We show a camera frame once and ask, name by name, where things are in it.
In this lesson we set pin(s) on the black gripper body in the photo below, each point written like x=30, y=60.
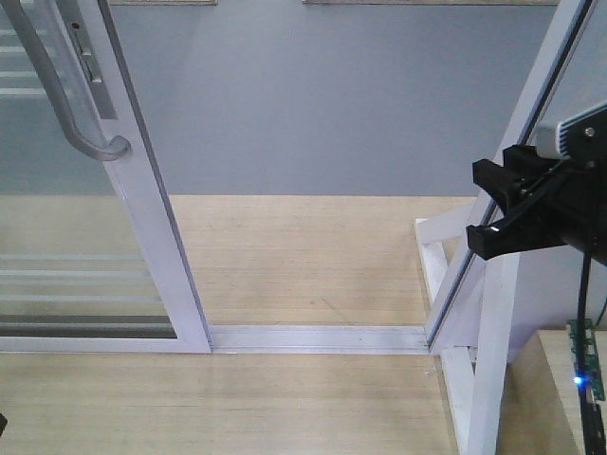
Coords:
x=577, y=194

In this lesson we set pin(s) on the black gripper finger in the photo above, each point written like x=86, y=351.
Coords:
x=516, y=232
x=508, y=184

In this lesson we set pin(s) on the grey metal door handle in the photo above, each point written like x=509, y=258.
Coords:
x=113, y=149

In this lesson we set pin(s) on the white framed sliding glass door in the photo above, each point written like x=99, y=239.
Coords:
x=91, y=257

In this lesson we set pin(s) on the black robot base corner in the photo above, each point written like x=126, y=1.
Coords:
x=3, y=423

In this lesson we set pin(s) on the white bottom door track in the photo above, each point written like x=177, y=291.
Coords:
x=319, y=340

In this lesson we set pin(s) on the grey door lock plate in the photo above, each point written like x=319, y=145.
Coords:
x=91, y=69

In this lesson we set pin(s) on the white triangular support brace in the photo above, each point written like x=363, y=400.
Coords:
x=488, y=341

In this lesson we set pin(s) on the green circuit board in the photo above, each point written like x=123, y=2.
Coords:
x=591, y=378

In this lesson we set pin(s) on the light wooden box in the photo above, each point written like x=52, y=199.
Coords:
x=540, y=406

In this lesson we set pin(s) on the light wooden platform board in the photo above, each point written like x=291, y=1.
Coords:
x=345, y=260

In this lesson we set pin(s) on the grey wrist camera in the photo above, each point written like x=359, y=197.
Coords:
x=581, y=138

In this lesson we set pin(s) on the white door frame jamb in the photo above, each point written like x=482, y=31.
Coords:
x=544, y=280

